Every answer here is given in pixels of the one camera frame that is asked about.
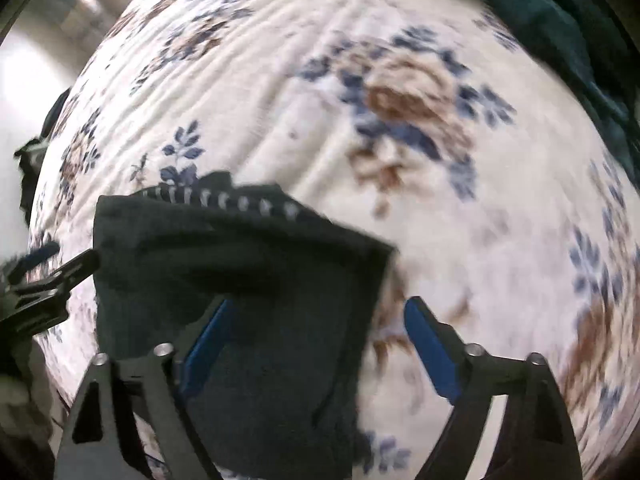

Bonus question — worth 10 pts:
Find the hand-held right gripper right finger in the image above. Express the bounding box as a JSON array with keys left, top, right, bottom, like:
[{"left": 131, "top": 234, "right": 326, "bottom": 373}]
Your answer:
[{"left": 404, "top": 296, "right": 585, "bottom": 480}]

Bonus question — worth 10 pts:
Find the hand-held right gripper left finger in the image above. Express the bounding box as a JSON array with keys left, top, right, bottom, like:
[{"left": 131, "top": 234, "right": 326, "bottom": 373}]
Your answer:
[{"left": 52, "top": 295, "right": 241, "bottom": 480}]

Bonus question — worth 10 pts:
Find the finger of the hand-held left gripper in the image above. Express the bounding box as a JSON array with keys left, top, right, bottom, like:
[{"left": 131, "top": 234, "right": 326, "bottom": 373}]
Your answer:
[
  {"left": 20, "top": 249, "right": 101, "bottom": 296},
  {"left": 0, "top": 241, "right": 61, "bottom": 281}
]

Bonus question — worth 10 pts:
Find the dark striped sweater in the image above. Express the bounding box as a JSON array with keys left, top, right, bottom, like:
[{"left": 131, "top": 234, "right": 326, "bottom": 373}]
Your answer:
[{"left": 92, "top": 171, "right": 398, "bottom": 480}]

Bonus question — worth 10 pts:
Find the person's left forearm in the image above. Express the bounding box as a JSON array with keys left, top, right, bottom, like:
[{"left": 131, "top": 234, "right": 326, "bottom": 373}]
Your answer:
[{"left": 0, "top": 347, "right": 56, "bottom": 461}]

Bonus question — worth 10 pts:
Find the floral bed cover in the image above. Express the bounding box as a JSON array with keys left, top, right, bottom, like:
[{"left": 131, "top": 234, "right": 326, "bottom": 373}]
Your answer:
[{"left": 27, "top": 0, "right": 640, "bottom": 480}]

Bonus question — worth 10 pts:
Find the teal fleece blanket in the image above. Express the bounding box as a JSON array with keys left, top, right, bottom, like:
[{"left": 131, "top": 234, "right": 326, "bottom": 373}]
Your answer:
[{"left": 360, "top": 0, "right": 640, "bottom": 181}]

